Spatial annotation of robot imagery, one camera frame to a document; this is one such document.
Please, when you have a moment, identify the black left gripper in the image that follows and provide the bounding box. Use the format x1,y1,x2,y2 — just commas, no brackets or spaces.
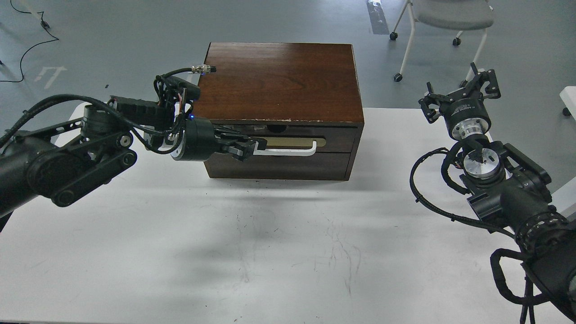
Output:
170,117,267,162

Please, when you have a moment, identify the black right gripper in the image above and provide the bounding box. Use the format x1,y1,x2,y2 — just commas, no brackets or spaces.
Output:
419,62,501,141

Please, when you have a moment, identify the wooden drawer with white handle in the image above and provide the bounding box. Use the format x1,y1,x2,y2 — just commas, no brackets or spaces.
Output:
216,124,359,153

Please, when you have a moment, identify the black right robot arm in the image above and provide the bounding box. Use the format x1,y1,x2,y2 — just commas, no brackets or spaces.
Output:
409,63,576,324

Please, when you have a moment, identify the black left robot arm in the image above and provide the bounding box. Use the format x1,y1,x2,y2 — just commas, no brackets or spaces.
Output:
0,64,267,223

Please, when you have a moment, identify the dark wooden drawer cabinet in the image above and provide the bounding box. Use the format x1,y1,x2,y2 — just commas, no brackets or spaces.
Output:
194,42,365,181

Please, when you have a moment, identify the grey office chair on wheels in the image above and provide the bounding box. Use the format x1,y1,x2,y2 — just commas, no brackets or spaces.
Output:
389,0,494,82

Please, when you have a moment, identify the grey tape strip on floor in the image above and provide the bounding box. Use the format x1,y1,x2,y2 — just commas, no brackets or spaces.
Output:
366,0,390,35

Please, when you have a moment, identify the black cable on floor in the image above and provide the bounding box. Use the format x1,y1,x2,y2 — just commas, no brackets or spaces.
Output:
0,0,59,84

